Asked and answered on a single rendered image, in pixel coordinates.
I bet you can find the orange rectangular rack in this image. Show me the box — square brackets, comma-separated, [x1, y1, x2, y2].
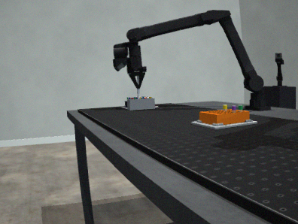
[199, 109, 250, 125]

